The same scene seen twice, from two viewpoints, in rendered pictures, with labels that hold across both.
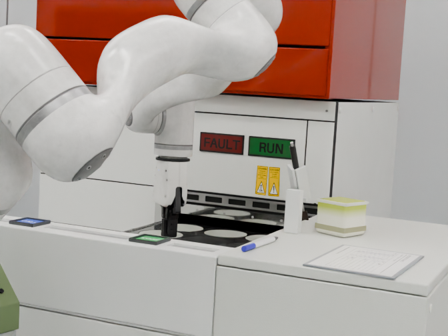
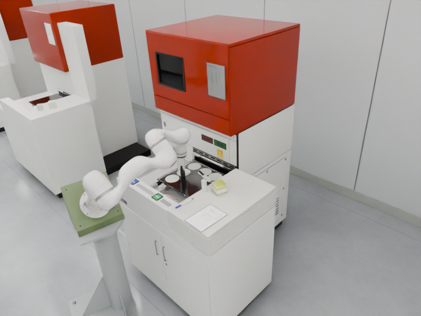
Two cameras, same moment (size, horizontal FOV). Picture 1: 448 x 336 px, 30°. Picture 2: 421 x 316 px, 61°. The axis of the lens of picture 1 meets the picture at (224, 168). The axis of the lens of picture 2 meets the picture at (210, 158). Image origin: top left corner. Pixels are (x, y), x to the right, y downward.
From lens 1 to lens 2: 1.38 m
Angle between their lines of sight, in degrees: 33
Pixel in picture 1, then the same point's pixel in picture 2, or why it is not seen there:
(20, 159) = not seen: hidden behind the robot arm
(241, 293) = (172, 221)
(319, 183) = (233, 159)
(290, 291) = (181, 226)
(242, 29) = (161, 158)
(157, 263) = (155, 206)
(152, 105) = not seen: hidden behind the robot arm
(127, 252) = (150, 201)
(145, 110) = not seen: hidden behind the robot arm
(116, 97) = (116, 192)
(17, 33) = (89, 177)
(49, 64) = (98, 186)
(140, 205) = (188, 150)
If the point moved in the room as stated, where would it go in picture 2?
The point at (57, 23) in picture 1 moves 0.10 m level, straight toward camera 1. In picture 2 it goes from (158, 91) to (154, 96)
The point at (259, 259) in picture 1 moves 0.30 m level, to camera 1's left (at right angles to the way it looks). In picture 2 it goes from (175, 215) to (131, 205)
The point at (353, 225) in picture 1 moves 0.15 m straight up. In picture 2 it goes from (220, 192) to (220, 172)
